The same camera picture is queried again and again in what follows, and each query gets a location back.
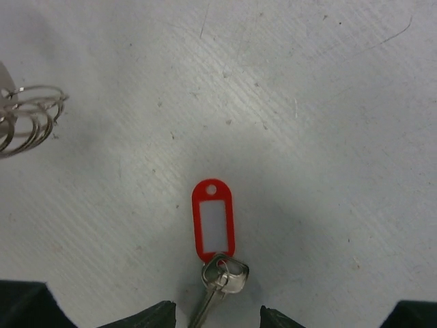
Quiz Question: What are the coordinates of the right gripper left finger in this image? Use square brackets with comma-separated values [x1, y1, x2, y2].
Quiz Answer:
[1, 279, 176, 327]

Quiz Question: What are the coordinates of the red handled metal keyring holder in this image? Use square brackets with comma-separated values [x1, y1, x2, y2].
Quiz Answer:
[1, 64, 69, 159]

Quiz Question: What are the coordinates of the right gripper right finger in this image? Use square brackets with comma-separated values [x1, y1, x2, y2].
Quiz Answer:
[259, 300, 436, 327]

